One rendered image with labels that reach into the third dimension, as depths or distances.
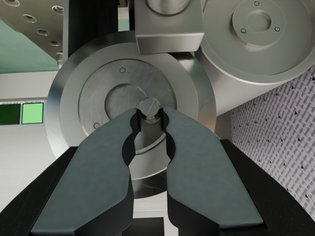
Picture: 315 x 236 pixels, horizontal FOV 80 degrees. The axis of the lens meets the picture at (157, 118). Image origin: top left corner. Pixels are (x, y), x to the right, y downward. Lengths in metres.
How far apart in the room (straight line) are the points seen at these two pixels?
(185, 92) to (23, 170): 0.51
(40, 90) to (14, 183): 2.91
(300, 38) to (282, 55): 0.02
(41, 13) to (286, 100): 0.43
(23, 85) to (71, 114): 3.47
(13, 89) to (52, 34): 3.22
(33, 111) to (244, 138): 0.50
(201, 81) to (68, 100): 0.11
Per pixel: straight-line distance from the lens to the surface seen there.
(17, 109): 0.61
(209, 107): 0.17
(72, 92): 0.17
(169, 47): 0.16
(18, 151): 0.61
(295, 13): 0.24
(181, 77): 0.16
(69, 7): 0.23
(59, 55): 0.58
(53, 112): 0.19
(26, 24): 0.50
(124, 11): 0.63
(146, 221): 0.60
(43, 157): 0.57
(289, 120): 0.27
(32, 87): 3.54
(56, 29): 0.49
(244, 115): 0.37
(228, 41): 0.20
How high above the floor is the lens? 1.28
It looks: 8 degrees down
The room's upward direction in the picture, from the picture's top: 177 degrees clockwise
